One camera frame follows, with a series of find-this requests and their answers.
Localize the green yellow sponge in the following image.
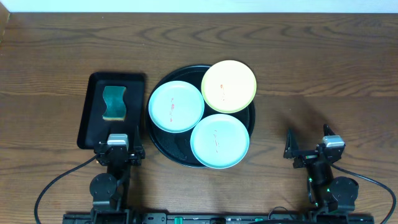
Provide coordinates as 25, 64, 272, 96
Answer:
102, 86, 127, 121

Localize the round black tray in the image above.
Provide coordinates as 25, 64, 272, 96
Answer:
145, 64, 256, 167

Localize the light green plate front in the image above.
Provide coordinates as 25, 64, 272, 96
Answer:
190, 114, 250, 169

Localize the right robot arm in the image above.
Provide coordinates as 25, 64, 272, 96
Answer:
284, 124, 359, 223

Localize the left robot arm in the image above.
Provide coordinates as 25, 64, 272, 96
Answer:
90, 126, 146, 224

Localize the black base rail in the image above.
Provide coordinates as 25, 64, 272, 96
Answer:
62, 212, 376, 224

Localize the yellow plate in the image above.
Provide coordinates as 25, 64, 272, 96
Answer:
201, 60, 257, 113

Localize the rectangular black tray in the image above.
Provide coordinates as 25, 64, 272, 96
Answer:
77, 72, 145, 149

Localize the light green plate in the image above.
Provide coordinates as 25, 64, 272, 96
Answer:
148, 81, 205, 133
190, 114, 250, 169

